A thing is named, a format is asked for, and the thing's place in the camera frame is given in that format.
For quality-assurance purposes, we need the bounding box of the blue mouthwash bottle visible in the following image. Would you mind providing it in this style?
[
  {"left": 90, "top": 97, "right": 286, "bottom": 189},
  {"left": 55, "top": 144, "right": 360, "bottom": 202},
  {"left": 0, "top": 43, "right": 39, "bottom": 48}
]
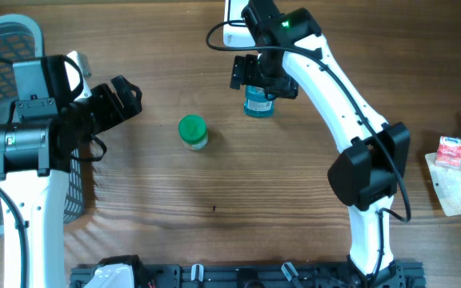
[{"left": 243, "top": 86, "right": 275, "bottom": 118}]

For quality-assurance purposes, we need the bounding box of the green lid jar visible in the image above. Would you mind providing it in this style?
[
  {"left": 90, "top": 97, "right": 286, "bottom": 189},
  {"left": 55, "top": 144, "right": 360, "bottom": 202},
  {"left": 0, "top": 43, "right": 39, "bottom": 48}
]
[{"left": 178, "top": 114, "right": 209, "bottom": 150}]

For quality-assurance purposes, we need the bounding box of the red tissue packet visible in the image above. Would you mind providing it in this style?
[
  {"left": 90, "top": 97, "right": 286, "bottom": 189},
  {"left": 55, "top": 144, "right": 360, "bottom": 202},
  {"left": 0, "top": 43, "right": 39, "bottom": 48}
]
[{"left": 435, "top": 136, "right": 461, "bottom": 168}]

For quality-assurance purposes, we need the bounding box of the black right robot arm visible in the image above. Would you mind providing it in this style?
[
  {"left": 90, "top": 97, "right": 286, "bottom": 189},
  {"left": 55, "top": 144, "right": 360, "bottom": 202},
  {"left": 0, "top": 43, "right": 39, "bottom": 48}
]
[{"left": 223, "top": 1, "right": 410, "bottom": 287}]

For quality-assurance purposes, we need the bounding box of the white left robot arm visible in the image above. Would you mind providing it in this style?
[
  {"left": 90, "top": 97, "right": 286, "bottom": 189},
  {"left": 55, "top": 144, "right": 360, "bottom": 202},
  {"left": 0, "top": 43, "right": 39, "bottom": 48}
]
[{"left": 0, "top": 55, "right": 142, "bottom": 287}]

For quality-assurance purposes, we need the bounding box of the white barcode scanner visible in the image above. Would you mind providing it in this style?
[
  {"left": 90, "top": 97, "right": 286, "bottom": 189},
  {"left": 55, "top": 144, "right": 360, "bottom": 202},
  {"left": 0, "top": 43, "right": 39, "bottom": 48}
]
[{"left": 223, "top": 0, "right": 255, "bottom": 47}]

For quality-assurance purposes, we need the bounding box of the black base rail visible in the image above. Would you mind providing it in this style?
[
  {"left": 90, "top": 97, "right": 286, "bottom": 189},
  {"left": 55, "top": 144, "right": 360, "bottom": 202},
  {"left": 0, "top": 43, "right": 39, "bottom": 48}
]
[{"left": 69, "top": 255, "right": 427, "bottom": 288}]

